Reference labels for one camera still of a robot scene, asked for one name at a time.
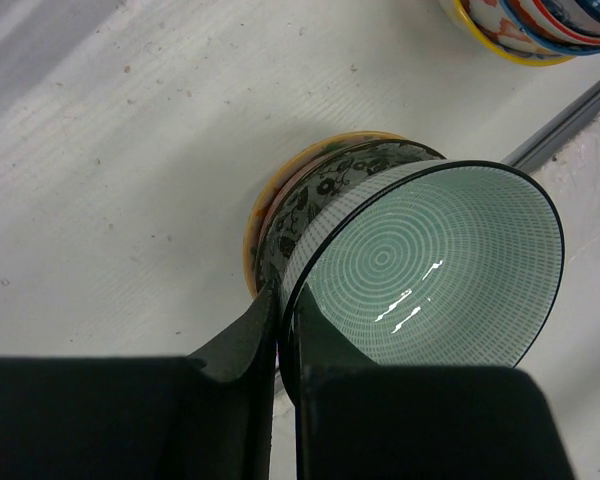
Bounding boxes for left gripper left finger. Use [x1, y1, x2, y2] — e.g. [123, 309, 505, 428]
[0, 284, 279, 479]

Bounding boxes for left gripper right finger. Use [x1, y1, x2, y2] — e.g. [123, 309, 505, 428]
[294, 289, 574, 479]

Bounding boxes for mint green bowl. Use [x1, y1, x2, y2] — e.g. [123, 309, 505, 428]
[279, 160, 565, 399]

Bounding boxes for pink patterned bowl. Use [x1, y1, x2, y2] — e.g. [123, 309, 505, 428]
[251, 138, 444, 293]

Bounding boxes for yellow flower leaf bowl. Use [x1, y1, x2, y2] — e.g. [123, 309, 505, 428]
[242, 131, 404, 298]

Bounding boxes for yellow blue patterned bowl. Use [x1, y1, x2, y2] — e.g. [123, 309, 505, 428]
[439, 0, 575, 67]

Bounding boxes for blue triangle patterned bowl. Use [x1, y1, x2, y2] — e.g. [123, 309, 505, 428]
[501, 1, 600, 56]

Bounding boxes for orange floral patterned bowl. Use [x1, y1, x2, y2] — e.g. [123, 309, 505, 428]
[508, 1, 600, 46]

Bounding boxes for blue white floral bowl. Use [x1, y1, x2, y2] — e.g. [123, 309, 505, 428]
[542, 0, 600, 36]

